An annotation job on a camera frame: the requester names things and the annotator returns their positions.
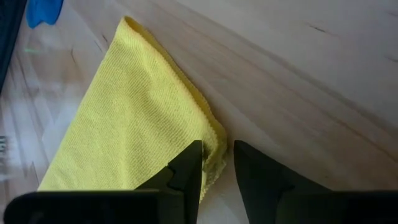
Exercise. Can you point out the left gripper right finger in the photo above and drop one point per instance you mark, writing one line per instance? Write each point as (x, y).
(258, 180)

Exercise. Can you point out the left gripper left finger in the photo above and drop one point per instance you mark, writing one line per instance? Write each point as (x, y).
(192, 174)

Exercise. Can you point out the yellow microfiber towel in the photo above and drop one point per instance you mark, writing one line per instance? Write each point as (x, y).
(130, 109)

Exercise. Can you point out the blue microfiber towel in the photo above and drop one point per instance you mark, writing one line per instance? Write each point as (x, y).
(43, 12)

